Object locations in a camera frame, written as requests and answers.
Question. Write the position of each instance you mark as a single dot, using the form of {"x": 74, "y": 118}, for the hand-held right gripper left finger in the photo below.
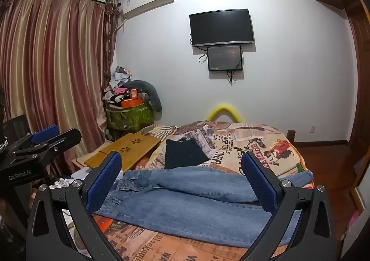
{"x": 104, "y": 181}

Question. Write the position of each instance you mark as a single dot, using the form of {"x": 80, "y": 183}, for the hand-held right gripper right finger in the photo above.
{"x": 260, "y": 184}

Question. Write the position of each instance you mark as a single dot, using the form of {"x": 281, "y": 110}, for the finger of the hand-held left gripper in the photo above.
{"x": 68, "y": 138}
{"x": 44, "y": 133}

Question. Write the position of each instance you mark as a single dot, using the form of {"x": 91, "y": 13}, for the blue denim pants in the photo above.
{"x": 188, "y": 200}

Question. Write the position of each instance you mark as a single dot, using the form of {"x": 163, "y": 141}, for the dark folded pants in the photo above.
{"x": 185, "y": 154}

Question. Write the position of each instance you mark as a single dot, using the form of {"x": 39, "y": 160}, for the light wooden bedside table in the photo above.
{"x": 79, "y": 162}

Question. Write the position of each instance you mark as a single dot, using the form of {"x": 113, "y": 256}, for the wooden lap table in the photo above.
{"x": 127, "y": 145}

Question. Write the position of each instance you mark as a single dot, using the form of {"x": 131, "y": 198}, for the printed blanket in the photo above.
{"x": 231, "y": 145}

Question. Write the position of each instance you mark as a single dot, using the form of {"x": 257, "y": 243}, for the green printed storage box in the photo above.
{"x": 130, "y": 118}

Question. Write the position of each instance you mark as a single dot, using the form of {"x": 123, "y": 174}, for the pile of clothes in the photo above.
{"x": 117, "y": 93}

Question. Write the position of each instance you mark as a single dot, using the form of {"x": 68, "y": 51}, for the orange box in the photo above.
{"x": 131, "y": 103}

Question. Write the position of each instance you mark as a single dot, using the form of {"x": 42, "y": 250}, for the striped pink curtain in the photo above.
{"x": 57, "y": 61}

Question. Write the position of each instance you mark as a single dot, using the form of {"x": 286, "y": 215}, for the yellow foam tube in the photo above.
{"x": 222, "y": 107}

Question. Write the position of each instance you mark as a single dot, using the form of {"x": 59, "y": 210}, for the long grey pillow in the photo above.
{"x": 154, "y": 99}

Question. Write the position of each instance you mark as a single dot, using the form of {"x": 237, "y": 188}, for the pink object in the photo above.
{"x": 352, "y": 222}

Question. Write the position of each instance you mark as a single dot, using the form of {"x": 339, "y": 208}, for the wooden door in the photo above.
{"x": 361, "y": 76}

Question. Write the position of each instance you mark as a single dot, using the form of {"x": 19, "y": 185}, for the wooden bed frame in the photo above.
{"x": 292, "y": 135}

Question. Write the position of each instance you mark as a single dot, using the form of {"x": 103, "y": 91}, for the small black wall monitor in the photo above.
{"x": 224, "y": 58}

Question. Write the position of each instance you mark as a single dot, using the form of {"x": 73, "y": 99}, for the black wall television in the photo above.
{"x": 221, "y": 27}

